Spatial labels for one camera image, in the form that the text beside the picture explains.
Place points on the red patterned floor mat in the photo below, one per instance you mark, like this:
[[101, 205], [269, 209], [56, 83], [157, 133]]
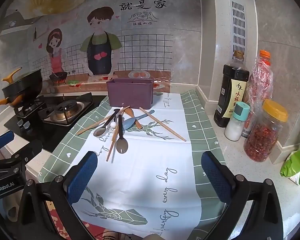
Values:
[[55, 220]]

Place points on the cartoon couple wall poster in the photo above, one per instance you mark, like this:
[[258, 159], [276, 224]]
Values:
[[140, 42]]

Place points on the gas stove burner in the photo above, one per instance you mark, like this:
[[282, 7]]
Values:
[[52, 135]]

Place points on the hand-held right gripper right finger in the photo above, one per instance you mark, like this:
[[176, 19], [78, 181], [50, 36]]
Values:
[[215, 177]]

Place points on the blue plastic spoon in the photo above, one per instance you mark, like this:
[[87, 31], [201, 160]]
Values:
[[130, 125]]

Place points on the jar with yellow lid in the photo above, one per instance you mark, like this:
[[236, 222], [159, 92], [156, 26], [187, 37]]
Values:
[[262, 140]]

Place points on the beige slipper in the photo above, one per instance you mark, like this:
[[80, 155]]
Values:
[[11, 211]]

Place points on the brown wooden spoon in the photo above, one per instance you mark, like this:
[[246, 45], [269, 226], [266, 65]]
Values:
[[130, 111]]

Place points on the wooden chopstick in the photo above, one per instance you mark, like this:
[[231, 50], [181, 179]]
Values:
[[90, 129], [110, 150], [162, 124]]

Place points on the green and white tablecloth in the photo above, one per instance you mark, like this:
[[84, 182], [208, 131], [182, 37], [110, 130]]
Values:
[[145, 170]]

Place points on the green plastic packet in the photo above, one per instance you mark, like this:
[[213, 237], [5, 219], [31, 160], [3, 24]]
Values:
[[297, 165]]

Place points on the white ball-end metal utensil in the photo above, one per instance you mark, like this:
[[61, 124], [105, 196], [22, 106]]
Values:
[[113, 124]]

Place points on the bottle of red chilies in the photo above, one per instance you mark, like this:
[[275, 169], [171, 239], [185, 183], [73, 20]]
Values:
[[261, 80]]

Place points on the dark soy sauce bottle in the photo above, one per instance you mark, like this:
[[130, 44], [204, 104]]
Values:
[[230, 92]]

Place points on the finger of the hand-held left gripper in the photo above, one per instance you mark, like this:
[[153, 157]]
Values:
[[3, 140], [27, 151]]

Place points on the salt shaker teal cap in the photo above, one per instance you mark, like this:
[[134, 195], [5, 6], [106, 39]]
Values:
[[236, 127]]

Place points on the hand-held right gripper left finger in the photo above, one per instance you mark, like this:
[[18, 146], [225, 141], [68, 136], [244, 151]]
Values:
[[82, 176]]

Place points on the purple plastic utensil holder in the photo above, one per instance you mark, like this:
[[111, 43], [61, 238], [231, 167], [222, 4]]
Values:
[[130, 95]]

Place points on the grey range hood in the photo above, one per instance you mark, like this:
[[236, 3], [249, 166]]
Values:
[[15, 23]]

